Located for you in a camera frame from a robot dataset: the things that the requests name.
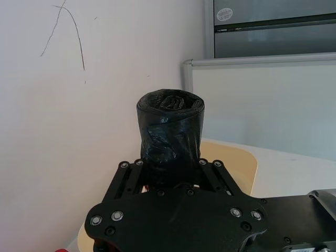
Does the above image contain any white round-edged table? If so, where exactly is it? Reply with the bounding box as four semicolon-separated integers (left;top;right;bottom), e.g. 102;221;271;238
202;138;336;198

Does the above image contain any white board with grey frame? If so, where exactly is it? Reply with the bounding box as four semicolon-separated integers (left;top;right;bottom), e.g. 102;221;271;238
183;51;336;161

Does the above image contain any grey framed glass window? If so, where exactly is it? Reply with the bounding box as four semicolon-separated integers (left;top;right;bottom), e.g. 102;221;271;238
204;0;336;60

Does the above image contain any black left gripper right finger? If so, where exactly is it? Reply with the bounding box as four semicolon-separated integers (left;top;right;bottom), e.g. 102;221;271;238
194;158;249;197

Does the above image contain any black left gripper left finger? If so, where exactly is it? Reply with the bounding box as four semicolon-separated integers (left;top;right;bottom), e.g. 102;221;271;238
103;159;159;202

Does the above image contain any black plastic bag roll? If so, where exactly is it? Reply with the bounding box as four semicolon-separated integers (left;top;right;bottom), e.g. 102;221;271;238
135;88;206;190

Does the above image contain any round white sticker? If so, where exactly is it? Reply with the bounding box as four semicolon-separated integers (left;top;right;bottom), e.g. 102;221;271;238
216;7;235;22

